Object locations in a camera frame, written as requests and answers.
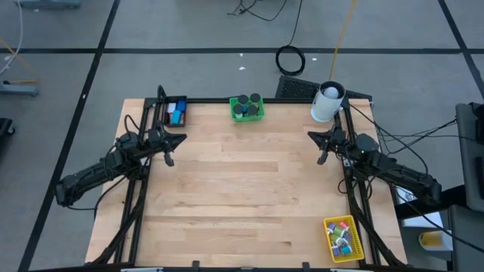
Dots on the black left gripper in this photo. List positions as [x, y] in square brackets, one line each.
[155, 145]

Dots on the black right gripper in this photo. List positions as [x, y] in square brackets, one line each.
[336, 143]

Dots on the light blue card case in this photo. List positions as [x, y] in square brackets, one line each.
[176, 117]

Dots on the white card case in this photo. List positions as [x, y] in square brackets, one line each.
[171, 108]

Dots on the purple white charger cube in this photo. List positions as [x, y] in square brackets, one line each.
[335, 251]
[331, 227]

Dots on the red white charger cube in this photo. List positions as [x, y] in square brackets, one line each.
[343, 225]

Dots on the green white charger cube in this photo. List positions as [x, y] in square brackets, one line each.
[336, 240]
[339, 232]

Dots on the cyan white charger cube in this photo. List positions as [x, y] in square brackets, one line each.
[346, 249]

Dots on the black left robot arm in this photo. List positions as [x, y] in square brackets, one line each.
[94, 174]

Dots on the black plastic basket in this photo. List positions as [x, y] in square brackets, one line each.
[166, 99]

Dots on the black perforated floor mat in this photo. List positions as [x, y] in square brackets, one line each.
[295, 88]

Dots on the green plastic basket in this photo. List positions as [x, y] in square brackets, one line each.
[247, 115]

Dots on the yellow plastic basket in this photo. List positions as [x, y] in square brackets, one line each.
[357, 242]

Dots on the yellow white container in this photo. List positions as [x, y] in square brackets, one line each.
[433, 240]

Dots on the grey side desk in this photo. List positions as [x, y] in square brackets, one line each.
[470, 151]

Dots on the grey cart base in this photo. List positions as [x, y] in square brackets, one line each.
[19, 90]

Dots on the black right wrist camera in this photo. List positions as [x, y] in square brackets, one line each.
[338, 136]

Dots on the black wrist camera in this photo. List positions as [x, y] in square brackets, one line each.
[154, 136]
[338, 136]

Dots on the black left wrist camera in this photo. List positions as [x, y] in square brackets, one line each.
[154, 136]

